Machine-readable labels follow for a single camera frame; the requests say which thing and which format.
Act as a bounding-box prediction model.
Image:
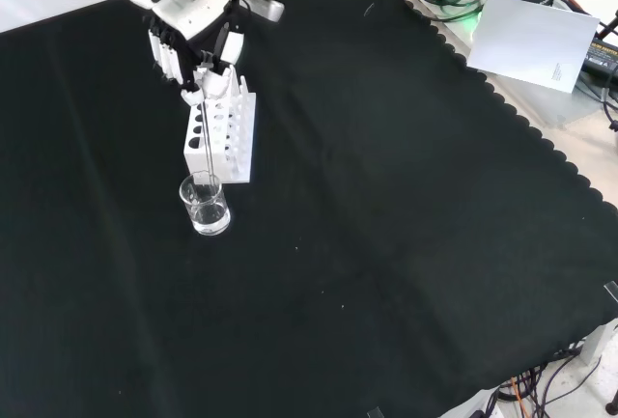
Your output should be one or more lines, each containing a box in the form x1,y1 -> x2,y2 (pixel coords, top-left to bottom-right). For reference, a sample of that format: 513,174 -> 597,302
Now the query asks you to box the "black cable bundle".
490,352 -> 618,418

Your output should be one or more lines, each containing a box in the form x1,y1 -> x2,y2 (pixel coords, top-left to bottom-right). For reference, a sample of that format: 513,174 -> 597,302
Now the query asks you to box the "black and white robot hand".
143,0 -> 246,107

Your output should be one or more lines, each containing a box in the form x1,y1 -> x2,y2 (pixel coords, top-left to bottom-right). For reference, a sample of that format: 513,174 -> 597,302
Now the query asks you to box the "pale board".
466,0 -> 602,96

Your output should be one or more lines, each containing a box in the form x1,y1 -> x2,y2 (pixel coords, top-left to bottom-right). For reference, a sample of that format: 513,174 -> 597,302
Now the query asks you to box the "black bench cloth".
0,0 -> 618,418

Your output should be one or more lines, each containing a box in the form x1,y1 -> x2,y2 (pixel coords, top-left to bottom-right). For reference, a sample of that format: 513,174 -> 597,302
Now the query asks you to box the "white test tube rack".
182,74 -> 257,184

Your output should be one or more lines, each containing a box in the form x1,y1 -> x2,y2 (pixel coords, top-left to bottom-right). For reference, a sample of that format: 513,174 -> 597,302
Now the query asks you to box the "clear glass beaker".
178,171 -> 232,237

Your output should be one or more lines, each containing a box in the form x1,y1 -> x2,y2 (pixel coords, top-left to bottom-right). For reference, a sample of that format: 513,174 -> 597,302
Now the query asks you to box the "aluminium bench leg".
578,320 -> 618,366

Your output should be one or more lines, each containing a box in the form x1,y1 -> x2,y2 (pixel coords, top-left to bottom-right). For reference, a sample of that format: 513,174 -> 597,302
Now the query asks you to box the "black power adapter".
580,41 -> 618,77

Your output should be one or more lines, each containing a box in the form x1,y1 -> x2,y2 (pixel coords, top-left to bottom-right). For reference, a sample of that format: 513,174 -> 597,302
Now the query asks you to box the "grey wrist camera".
239,0 -> 286,23

